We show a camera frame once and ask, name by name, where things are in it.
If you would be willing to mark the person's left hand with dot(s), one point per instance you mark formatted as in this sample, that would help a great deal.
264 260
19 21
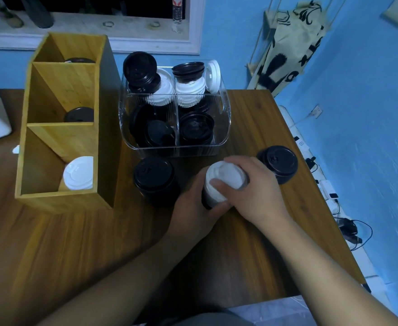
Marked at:
188 220

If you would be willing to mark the white window frame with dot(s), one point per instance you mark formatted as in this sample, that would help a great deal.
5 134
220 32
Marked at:
151 45

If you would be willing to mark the short stack of black lids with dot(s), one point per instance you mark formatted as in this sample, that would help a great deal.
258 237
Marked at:
280 159

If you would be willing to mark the wooden three-compartment organizer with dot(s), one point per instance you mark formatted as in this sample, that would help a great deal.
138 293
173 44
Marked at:
59 200

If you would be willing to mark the small potted plant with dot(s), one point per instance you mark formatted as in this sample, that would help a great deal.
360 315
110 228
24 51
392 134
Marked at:
14 22

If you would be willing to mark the grey shirt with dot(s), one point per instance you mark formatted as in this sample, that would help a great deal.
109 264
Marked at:
212 320

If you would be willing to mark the clear plastic water bottle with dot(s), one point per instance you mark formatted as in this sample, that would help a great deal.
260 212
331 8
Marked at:
177 10

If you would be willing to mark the cream tote bag black print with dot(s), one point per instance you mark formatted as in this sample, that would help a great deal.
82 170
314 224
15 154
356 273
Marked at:
287 47

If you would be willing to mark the white domed cup lid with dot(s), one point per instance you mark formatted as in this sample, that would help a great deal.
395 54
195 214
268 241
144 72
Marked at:
226 173

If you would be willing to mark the person's left forearm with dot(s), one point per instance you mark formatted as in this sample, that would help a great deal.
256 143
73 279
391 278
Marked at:
117 285

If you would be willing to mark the white wall socket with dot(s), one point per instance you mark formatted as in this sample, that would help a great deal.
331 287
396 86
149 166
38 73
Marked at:
317 112

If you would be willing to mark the person's right hand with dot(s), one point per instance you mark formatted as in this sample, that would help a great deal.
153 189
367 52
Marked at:
263 200

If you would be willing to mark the crumpled white tissue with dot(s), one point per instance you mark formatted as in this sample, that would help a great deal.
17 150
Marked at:
16 150

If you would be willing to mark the dark glass vase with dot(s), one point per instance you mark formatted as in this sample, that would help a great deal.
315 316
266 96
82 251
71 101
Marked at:
37 13

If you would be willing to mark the clear plastic container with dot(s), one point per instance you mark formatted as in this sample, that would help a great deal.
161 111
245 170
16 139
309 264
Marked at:
224 112

